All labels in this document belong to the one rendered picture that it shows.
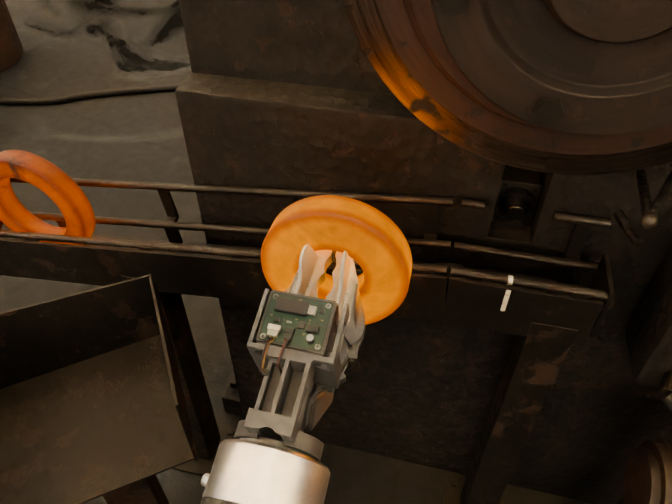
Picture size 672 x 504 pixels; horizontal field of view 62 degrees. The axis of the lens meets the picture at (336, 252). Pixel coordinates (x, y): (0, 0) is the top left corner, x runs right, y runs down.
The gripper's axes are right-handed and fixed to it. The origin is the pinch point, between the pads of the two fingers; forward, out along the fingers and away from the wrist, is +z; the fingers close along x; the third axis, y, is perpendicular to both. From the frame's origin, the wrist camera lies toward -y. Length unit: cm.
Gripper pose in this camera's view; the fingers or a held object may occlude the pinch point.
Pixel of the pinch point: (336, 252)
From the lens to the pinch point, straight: 55.8
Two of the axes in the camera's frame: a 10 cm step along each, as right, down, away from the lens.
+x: -9.7, -1.6, 1.7
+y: -0.6, -5.2, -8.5
